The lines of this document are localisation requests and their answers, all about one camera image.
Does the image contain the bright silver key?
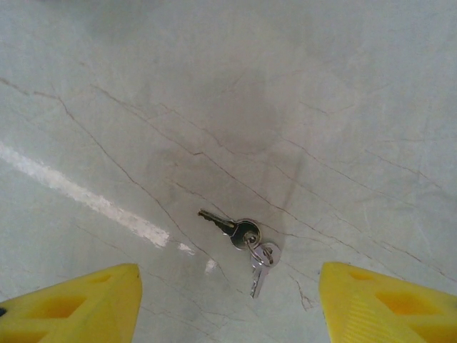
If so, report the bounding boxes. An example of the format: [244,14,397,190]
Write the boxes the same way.
[248,242,282,299]

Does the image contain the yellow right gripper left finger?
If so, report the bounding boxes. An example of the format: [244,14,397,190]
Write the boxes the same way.
[0,263,144,343]

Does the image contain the small silver key ring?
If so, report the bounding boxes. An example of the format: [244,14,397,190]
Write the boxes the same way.
[243,231,276,267]

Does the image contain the dark silver key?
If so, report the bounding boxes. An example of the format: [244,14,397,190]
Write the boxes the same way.
[197,208,263,252]

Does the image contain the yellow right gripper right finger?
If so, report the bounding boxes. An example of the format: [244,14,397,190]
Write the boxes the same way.
[318,262,457,343]

